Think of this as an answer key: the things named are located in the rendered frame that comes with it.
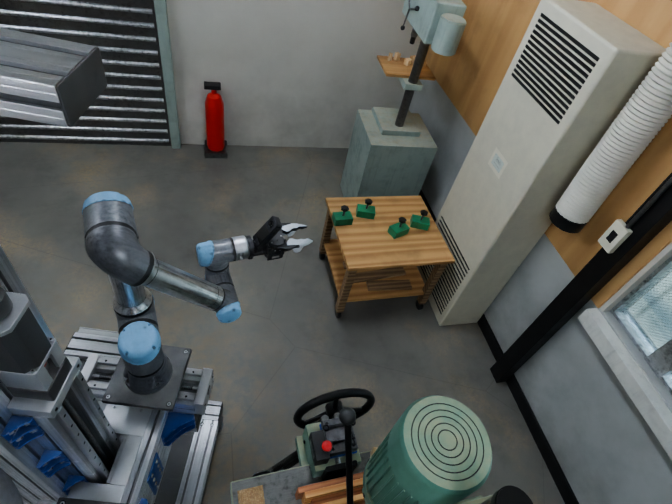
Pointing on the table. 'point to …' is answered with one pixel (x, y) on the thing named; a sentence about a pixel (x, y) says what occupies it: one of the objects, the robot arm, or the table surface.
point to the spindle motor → (430, 456)
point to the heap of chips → (251, 495)
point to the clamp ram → (336, 470)
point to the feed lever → (348, 449)
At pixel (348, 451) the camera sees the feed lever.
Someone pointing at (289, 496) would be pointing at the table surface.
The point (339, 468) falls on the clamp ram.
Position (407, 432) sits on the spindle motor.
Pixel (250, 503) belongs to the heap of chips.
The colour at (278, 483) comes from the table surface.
